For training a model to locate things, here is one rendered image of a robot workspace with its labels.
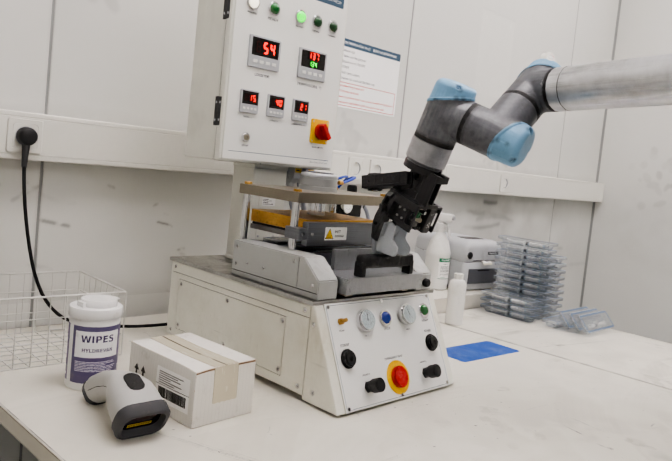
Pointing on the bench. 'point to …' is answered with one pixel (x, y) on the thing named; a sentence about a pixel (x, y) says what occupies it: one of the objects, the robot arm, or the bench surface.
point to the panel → (383, 349)
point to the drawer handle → (382, 263)
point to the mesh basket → (46, 318)
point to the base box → (265, 332)
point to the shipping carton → (196, 377)
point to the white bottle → (456, 300)
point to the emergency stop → (399, 376)
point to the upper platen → (273, 219)
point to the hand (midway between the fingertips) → (376, 254)
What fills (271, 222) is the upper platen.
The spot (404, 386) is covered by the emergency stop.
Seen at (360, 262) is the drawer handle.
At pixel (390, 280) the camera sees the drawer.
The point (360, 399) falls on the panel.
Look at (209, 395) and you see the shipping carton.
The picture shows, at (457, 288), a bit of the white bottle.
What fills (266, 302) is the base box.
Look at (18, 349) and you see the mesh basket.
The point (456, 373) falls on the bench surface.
